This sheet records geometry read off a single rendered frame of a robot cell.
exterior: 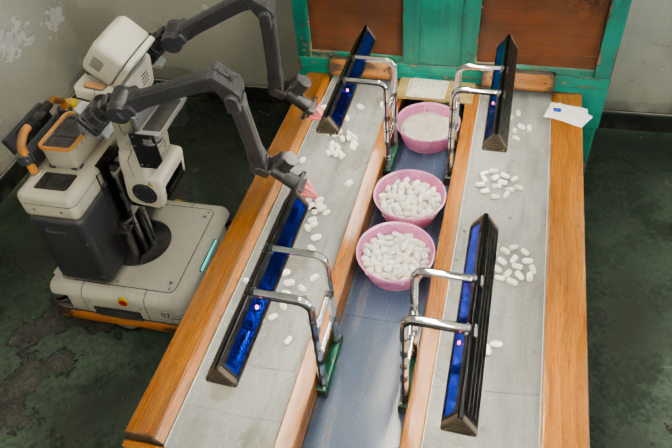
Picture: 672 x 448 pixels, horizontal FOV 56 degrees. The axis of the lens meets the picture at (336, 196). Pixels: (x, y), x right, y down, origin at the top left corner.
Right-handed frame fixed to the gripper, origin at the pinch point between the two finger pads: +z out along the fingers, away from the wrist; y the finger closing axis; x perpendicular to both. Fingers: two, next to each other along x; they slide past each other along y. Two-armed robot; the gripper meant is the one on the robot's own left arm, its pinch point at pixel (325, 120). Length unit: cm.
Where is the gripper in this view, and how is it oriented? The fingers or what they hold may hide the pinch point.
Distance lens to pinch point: 264.0
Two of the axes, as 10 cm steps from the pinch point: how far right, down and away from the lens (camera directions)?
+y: 2.6, -6.8, 6.8
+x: -5.8, 4.6, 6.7
